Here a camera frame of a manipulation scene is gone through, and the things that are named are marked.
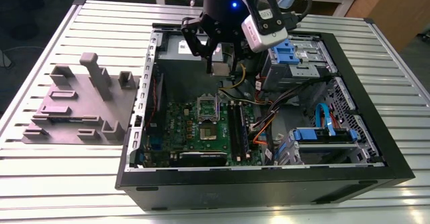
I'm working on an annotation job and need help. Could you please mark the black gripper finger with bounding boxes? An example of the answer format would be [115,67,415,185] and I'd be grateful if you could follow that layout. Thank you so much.
[230,41,251,83]
[180,17,220,74]

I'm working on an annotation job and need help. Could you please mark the silver topped CPU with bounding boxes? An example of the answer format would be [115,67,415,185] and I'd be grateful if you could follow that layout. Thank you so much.
[211,62,232,77]

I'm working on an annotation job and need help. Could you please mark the CPU socket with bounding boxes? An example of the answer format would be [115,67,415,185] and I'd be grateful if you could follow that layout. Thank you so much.
[197,122,222,140]

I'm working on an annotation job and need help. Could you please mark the large blue drive latch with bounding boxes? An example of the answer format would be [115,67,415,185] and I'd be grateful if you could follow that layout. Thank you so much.
[270,38,296,55]

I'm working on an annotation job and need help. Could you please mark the small blue drive latch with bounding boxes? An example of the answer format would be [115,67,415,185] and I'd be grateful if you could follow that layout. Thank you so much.
[276,52,300,65]

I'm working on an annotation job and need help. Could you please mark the grey power supply unit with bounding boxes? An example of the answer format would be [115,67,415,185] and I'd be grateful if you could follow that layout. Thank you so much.
[156,35,224,101]

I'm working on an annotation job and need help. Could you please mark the grey metal drive cage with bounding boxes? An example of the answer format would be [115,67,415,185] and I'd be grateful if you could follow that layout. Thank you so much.
[260,34,339,91]

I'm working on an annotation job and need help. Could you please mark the green motherboard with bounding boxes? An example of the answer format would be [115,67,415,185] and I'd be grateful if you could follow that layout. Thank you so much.
[139,100,266,168]

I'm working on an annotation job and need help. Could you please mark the black RAM slot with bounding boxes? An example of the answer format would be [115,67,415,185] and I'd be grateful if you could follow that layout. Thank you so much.
[228,102,243,161]
[236,102,252,159]

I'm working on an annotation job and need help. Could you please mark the hard disk in blue carrier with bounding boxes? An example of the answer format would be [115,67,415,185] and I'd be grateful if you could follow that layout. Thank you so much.
[288,128,359,144]

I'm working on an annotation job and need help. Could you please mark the black graphics card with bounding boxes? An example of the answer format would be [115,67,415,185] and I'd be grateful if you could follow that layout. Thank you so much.
[172,150,230,168]

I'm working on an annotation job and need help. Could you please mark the grey plastic parts rack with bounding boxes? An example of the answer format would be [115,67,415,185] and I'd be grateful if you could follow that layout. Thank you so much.
[20,52,141,146]

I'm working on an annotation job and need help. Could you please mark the grey metal disk bay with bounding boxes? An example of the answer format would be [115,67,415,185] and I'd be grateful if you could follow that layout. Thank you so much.
[275,128,383,166]

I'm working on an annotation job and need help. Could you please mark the wooden cabinet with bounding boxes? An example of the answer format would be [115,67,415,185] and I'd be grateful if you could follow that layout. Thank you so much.
[346,0,430,53]

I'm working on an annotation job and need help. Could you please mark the black open PC case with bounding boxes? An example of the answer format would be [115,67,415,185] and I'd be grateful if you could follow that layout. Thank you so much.
[115,22,416,211]

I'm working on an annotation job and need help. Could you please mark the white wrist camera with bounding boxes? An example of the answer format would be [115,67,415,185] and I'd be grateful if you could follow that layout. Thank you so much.
[240,0,288,53]

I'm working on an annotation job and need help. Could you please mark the yellow wire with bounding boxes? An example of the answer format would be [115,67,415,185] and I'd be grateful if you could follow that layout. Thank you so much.
[220,64,248,90]

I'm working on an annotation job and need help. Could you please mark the black sleeved wire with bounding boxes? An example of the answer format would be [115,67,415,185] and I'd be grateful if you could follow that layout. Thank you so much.
[254,79,330,128]

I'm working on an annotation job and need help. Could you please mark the red black twisted wire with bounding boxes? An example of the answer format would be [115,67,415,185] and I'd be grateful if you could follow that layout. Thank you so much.
[147,77,161,129]

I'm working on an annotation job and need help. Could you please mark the orange wire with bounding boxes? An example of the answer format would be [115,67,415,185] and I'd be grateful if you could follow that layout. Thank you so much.
[251,115,279,146]

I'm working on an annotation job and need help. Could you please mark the blue flat wire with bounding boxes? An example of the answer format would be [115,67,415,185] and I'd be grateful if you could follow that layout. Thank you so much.
[315,103,336,136]

